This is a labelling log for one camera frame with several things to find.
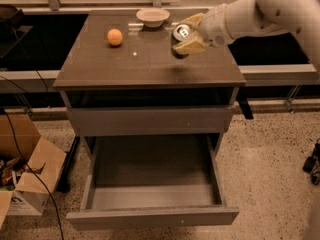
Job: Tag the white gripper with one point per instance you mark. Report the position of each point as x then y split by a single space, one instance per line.
213 26

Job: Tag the green soda can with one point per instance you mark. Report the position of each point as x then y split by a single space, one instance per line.
179 34

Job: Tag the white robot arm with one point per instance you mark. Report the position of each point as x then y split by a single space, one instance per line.
257 18

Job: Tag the grey drawer cabinet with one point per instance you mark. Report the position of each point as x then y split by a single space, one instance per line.
142 72

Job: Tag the closed grey top drawer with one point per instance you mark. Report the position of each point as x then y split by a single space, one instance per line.
149 121

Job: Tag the open grey middle drawer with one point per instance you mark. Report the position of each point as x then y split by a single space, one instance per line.
153 181

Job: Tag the white bowl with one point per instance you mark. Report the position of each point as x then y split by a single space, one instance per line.
152 17

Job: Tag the orange fruit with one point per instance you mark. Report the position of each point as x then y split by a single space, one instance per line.
114 37

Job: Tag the black power adapter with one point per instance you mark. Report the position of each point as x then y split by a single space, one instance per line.
312 165

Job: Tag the open cardboard box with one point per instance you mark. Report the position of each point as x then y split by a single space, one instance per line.
19 138

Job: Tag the snack packets in box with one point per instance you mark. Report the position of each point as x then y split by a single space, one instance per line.
10 173

